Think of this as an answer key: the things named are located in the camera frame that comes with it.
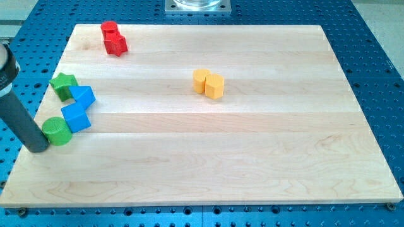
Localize green cylinder block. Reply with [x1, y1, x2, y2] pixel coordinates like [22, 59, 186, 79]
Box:
[42, 117, 73, 146]

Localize red cylinder block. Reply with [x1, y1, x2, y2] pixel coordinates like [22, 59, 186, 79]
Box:
[100, 21, 119, 40]

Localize light wooden board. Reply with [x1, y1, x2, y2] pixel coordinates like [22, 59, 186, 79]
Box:
[1, 24, 403, 207]

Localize yellow hexagon block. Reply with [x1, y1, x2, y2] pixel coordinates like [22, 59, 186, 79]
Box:
[205, 74, 224, 99]

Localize blue triangle block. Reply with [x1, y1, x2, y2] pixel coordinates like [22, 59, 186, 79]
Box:
[69, 85, 95, 110]

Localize red star block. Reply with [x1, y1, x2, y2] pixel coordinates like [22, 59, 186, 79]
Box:
[104, 32, 128, 57]

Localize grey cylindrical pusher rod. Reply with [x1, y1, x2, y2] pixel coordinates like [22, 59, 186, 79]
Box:
[1, 90, 49, 153]

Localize board clamp screw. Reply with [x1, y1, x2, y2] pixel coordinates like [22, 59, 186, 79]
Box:
[16, 207, 27, 218]
[385, 202, 396, 211]

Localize green star block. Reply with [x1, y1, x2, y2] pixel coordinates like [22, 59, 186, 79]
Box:
[49, 73, 78, 102]

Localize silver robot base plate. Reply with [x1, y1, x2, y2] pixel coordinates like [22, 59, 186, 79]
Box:
[164, 0, 232, 15]

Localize blue cube block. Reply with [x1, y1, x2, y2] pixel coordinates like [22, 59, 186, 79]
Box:
[61, 103, 91, 132]

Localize right board clamp screw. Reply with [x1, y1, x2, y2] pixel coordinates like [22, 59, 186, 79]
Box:
[385, 202, 396, 211]

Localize yellow heart block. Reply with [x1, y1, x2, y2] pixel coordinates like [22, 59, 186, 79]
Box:
[193, 69, 211, 94]

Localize left board clamp screw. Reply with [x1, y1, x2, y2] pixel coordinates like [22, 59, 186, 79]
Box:
[16, 207, 27, 218]

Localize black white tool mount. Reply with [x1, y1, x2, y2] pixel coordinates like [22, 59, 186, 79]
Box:
[1, 43, 20, 97]

